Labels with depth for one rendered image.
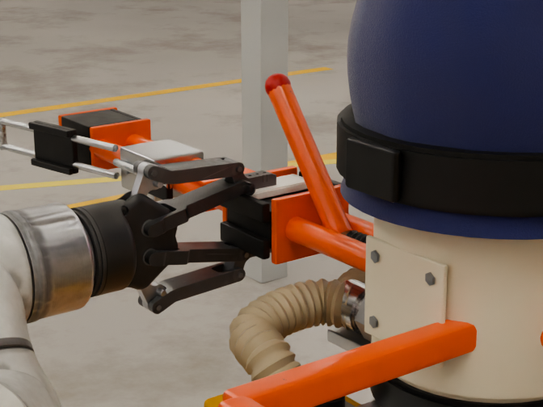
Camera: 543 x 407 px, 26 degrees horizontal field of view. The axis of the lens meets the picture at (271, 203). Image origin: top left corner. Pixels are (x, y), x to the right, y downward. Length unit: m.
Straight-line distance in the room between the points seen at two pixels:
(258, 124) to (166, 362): 0.95
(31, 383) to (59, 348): 3.00
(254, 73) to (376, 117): 3.35
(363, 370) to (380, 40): 0.21
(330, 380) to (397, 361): 0.06
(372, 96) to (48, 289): 0.30
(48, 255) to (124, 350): 2.90
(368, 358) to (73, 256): 0.28
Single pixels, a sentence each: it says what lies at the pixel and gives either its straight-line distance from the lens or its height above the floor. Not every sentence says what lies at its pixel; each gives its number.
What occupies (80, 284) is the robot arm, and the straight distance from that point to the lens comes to 0.93.
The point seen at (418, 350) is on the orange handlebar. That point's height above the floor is 1.24.
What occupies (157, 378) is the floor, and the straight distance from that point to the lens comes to 3.61.
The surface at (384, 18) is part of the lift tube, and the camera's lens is 0.77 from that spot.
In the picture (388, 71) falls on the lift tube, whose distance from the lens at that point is 0.77.
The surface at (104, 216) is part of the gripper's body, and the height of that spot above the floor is 1.26.
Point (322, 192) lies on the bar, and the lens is 1.00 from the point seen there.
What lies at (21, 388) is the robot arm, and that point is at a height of 1.20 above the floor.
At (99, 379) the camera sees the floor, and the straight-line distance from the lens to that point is 3.62.
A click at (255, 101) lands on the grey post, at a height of 0.68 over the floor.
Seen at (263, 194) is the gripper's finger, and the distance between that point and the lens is 1.04.
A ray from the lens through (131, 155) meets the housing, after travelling 1.23.
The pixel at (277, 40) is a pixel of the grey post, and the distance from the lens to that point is 4.13.
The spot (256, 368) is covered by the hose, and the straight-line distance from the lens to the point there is 0.94.
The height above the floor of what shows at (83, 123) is 1.25.
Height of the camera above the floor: 1.55
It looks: 17 degrees down
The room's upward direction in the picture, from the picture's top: straight up
